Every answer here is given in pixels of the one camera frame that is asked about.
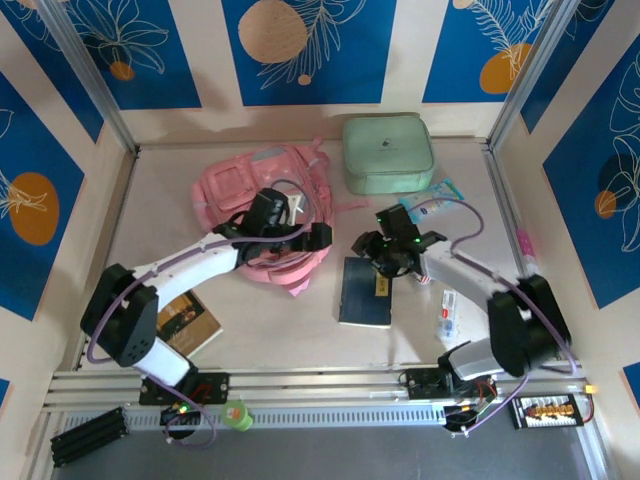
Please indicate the aluminium corner post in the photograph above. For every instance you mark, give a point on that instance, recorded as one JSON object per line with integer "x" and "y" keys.
{"x": 529, "y": 75}
{"x": 91, "y": 75}

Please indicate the aluminium side rail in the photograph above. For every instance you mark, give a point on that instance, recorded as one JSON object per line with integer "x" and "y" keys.
{"x": 506, "y": 200}
{"x": 121, "y": 200}

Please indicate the brown cover book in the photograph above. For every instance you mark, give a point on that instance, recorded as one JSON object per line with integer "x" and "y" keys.
{"x": 195, "y": 325}

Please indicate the yellow power connector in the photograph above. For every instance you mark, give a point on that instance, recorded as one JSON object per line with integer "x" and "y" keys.
{"x": 592, "y": 390}

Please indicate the mint green zip pouch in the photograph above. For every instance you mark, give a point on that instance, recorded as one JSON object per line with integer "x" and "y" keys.
{"x": 385, "y": 140}

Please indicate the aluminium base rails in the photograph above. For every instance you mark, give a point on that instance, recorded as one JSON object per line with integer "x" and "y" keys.
{"x": 325, "y": 382}

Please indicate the small circuit board orange LED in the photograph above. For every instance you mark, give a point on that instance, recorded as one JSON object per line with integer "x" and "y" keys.
{"x": 470, "y": 412}

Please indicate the black power distribution board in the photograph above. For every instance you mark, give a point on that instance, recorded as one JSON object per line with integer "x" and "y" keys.
{"x": 545, "y": 412}

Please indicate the blue wet wipes pack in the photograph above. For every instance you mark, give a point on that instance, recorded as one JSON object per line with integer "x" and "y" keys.
{"x": 442, "y": 192}

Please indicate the small circuit board green LED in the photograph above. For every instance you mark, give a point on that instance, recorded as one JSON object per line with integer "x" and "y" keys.
{"x": 180, "y": 411}

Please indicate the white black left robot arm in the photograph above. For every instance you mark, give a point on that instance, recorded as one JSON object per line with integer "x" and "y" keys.
{"x": 200, "y": 262}

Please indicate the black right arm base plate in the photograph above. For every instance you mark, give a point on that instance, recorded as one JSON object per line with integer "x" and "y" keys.
{"x": 420, "y": 382}

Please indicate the black ribbed block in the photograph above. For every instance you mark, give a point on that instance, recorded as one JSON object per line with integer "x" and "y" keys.
{"x": 87, "y": 436}

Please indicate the pink backpack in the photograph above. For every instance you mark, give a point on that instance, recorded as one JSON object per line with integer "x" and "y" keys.
{"x": 225, "y": 185}

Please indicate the green cup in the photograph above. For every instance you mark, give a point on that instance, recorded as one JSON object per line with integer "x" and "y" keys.
{"x": 237, "y": 415}

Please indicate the dark blue book yellow label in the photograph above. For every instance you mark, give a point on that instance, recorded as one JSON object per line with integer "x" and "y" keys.
{"x": 362, "y": 300}

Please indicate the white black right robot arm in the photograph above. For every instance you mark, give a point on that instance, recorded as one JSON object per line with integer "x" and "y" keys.
{"x": 525, "y": 325}

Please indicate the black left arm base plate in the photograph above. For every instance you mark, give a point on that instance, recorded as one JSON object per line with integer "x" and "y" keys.
{"x": 215, "y": 387}

